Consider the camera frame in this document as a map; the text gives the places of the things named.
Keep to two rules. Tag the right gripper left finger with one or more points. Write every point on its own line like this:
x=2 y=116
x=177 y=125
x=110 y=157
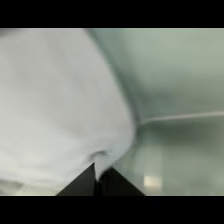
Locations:
x=82 y=185

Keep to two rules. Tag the white garment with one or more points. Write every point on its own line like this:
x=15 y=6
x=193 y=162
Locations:
x=56 y=106

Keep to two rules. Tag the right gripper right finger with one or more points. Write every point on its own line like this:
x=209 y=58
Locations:
x=118 y=185

